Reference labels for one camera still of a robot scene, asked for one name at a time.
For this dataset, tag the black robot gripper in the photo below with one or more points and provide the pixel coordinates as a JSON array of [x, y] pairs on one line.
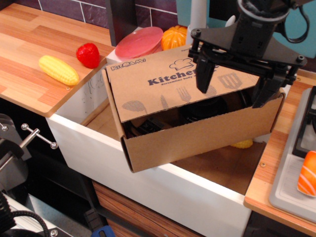
[[248, 45]]

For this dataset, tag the brown cardboard kitchen box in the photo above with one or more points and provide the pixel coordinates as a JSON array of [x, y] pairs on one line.
[[147, 93]]

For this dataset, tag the yellow toy under box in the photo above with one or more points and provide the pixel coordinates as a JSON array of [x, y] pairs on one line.
[[245, 144]]

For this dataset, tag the orange toy pumpkin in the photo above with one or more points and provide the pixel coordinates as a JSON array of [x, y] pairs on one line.
[[174, 37]]

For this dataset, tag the pink plastic plate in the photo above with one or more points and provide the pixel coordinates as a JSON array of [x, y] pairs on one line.
[[139, 43]]

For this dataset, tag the white toy sink basin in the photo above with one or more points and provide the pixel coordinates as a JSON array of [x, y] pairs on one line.
[[204, 193]]

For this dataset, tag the salmon sushi toy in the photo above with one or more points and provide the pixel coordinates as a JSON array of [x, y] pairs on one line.
[[307, 177]]

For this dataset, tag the grey toy stove top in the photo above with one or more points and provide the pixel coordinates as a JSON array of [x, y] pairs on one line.
[[302, 139]]

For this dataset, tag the red toy strawberry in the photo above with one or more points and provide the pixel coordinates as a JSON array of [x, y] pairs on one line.
[[88, 54]]

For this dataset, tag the yellow toy corn cob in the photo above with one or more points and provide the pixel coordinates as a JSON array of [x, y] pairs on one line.
[[59, 70]]

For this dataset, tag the white faucet post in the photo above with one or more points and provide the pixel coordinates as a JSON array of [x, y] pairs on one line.
[[198, 17]]

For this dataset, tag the silver metal handle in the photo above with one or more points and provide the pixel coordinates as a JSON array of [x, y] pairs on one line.
[[33, 134]]

